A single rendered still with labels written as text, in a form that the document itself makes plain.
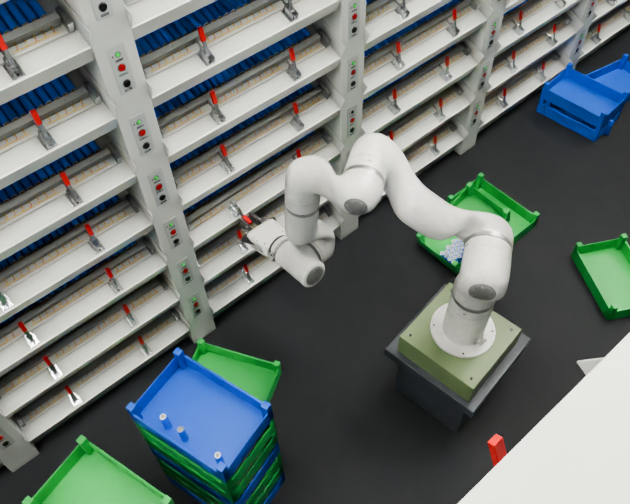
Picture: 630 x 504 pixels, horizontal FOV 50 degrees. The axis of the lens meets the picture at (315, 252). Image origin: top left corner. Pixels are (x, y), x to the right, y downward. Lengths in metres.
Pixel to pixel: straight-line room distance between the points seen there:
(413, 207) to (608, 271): 1.31
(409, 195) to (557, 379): 1.08
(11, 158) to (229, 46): 0.59
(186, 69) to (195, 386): 0.81
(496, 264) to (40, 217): 1.10
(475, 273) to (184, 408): 0.81
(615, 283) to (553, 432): 2.33
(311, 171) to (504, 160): 1.57
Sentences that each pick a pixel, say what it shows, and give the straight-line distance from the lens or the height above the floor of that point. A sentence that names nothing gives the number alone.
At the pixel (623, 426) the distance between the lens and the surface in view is 0.44.
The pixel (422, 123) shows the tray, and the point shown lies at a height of 0.30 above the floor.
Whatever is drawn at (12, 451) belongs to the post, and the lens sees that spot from 2.35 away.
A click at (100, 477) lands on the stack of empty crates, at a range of 1.89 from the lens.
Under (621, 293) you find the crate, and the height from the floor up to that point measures 0.00.
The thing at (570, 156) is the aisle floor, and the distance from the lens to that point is 3.13.
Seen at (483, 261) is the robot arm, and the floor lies 0.79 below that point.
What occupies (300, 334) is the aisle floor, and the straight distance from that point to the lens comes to 2.43.
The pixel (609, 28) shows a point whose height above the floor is 0.11.
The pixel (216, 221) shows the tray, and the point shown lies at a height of 0.49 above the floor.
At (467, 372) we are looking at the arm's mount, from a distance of 1.98.
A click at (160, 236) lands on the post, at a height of 0.61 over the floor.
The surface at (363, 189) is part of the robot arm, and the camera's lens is 1.50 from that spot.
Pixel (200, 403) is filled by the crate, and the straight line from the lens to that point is 1.81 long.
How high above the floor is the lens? 2.10
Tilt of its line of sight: 53 degrees down
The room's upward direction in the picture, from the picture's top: 3 degrees counter-clockwise
